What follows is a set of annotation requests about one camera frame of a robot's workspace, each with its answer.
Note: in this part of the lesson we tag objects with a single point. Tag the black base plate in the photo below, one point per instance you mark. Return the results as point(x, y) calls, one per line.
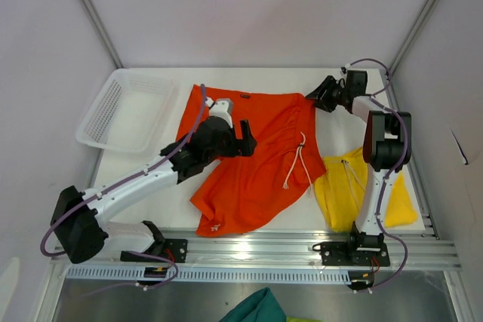
point(338, 253)
point(172, 249)

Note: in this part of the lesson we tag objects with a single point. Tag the aluminium mounting rail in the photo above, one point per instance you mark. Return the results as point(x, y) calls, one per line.
point(293, 249)

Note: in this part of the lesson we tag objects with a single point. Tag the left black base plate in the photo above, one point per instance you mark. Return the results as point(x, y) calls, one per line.
point(172, 249)

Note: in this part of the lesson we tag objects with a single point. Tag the yellow shorts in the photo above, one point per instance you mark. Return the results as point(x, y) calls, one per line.
point(340, 192)

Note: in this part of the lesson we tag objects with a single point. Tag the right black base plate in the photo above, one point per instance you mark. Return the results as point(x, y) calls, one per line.
point(338, 253)

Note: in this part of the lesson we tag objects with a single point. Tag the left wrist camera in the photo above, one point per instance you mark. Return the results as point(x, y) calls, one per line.
point(221, 108)

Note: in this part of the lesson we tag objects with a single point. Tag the right side aluminium rail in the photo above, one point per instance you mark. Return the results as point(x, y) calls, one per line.
point(424, 226)

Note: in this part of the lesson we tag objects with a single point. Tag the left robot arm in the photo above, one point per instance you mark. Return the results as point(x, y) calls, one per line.
point(82, 221)

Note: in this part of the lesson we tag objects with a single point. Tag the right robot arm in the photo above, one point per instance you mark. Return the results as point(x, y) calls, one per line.
point(386, 149)

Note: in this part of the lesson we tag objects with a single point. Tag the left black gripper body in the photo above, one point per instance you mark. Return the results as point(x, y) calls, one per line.
point(227, 149)

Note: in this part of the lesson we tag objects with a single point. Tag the white plastic basket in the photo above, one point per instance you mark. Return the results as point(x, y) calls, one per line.
point(126, 112)

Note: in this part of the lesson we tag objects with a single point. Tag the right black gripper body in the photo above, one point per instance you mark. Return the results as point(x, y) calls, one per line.
point(344, 92)

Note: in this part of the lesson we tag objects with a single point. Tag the orange shorts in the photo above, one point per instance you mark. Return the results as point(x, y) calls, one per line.
point(243, 194)

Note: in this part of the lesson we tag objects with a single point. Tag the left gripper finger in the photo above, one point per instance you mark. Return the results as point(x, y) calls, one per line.
point(242, 133)
point(246, 149)

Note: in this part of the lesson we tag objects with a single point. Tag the left aluminium corner post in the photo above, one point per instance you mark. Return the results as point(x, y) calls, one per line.
point(101, 32)

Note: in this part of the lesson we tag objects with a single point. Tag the teal cloth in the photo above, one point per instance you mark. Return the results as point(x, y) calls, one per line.
point(260, 306)

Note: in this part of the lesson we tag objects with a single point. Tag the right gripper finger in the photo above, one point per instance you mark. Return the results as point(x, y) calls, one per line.
point(326, 88)
point(327, 102)

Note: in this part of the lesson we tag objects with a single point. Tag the slotted cable duct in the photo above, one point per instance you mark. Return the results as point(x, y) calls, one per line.
point(216, 275)

